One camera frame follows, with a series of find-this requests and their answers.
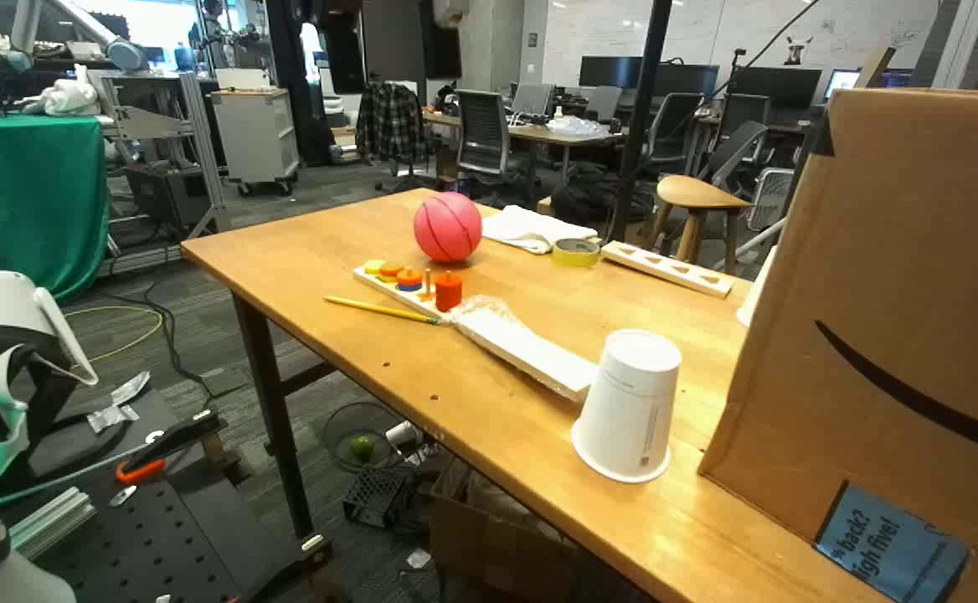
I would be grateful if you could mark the pink rubber basketball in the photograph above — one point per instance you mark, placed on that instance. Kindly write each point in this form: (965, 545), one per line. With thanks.
(446, 230)

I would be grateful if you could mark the red cylinder block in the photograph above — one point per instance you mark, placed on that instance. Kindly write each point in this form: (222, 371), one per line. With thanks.
(446, 292)

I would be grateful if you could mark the long white foam board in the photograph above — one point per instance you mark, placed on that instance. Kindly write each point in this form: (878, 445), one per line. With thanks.
(522, 346)

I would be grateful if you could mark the dark orange disc block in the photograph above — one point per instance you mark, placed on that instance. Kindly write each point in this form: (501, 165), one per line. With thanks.
(408, 279)

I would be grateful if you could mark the folded white towel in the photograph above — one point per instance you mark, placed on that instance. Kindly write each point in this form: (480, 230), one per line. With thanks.
(527, 226)

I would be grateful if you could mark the yellow tape roll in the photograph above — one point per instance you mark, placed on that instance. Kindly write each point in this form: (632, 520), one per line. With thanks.
(573, 253)

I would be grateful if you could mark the yellow pencil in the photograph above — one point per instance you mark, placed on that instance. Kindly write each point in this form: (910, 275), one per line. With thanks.
(375, 310)

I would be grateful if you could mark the white paper cup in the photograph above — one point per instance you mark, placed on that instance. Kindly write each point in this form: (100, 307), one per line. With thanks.
(628, 406)

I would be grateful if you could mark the wooden strip with holes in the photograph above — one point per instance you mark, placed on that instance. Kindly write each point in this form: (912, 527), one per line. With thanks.
(667, 264)

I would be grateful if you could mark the round background table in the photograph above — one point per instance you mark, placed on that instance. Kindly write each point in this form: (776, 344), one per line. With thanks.
(566, 132)

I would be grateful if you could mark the plaid jacket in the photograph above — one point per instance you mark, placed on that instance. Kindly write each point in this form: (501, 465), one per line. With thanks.
(388, 118)

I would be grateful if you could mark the round wooden stool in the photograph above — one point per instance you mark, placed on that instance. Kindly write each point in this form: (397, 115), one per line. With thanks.
(695, 194)

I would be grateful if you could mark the brown cardboard floor box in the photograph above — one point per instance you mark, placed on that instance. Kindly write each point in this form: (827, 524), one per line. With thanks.
(501, 554)

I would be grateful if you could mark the wide black computer monitor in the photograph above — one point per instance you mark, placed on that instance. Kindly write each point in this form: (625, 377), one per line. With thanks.
(611, 71)

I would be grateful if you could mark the white wheeled cart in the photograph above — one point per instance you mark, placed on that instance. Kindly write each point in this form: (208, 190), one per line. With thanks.
(255, 136)

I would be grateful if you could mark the grey metal shelf rack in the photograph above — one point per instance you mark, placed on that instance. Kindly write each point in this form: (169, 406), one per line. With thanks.
(159, 144)

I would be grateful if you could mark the small dark tripod gadget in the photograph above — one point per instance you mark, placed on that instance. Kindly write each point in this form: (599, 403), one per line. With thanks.
(793, 52)

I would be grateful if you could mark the large cardboard shipping box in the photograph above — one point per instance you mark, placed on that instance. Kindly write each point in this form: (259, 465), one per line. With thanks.
(902, 336)

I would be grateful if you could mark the lit computer monitor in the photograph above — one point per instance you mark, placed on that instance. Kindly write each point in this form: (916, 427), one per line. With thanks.
(841, 80)

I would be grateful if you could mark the green cloth covered table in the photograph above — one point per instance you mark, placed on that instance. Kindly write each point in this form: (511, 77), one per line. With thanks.
(25, 190)

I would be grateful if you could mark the aluminium extrusion bar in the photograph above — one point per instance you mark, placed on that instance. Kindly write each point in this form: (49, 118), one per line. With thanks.
(49, 524)

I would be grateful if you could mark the black table leg frame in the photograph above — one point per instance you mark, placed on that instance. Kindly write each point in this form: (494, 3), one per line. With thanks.
(275, 424)

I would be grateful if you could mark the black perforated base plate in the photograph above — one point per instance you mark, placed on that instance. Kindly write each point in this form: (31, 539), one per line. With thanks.
(166, 548)

